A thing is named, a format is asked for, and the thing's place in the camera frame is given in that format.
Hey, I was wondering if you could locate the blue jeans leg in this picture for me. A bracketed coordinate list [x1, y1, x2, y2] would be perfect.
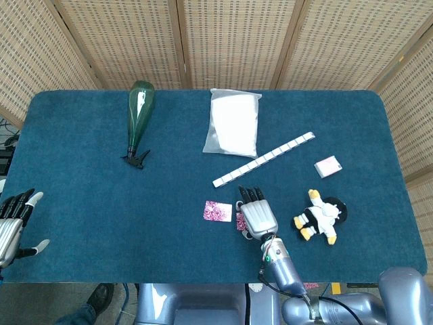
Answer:
[53, 303, 99, 325]

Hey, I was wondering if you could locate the blue-grey robot torso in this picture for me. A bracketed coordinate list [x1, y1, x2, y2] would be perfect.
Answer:
[135, 283, 281, 325]

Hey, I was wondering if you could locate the blue carpet table cover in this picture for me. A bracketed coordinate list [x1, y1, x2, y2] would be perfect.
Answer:
[0, 89, 428, 284]

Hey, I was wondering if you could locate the woven wicker folding screen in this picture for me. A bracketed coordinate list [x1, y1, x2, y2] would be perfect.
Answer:
[0, 0, 433, 217]

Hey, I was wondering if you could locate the black electronic device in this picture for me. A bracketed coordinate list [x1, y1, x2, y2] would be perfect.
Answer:
[0, 148, 13, 176]

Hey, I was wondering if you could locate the white filled plastic bag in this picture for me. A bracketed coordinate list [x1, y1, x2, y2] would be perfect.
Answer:
[202, 88, 263, 159]

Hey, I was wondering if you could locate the white tissue pack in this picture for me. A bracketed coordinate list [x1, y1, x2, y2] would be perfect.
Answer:
[313, 156, 342, 179]

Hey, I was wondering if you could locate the penguin plush toy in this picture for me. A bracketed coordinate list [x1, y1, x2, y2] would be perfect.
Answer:
[292, 188, 348, 246]

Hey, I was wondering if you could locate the black shoe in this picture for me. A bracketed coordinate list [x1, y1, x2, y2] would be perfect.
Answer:
[84, 283, 115, 314]

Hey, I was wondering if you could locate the green spray bottle black trigger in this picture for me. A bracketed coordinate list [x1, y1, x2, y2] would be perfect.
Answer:
[120, 80, 156, 170]

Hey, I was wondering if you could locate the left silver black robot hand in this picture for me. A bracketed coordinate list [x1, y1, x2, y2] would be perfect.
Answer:
[0, 188, 51, 270]

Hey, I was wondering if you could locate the pink patterned card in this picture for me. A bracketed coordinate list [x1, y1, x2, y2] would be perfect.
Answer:
[203, 200, 233, 223]
[235, 211, 250, 232]

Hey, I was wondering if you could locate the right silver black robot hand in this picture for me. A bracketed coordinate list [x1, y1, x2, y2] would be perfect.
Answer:
[235, 184, 279, 242]

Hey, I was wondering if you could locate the blue floor cable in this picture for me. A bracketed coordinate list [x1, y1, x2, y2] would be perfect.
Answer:
[118, 283, 132, 314]

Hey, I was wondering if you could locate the white blue snake puzzle strip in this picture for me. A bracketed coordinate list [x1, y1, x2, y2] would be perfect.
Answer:
[212, 131, 315, 188]

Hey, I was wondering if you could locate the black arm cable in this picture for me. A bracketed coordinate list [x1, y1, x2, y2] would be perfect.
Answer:
[258, 267, 373, 325]

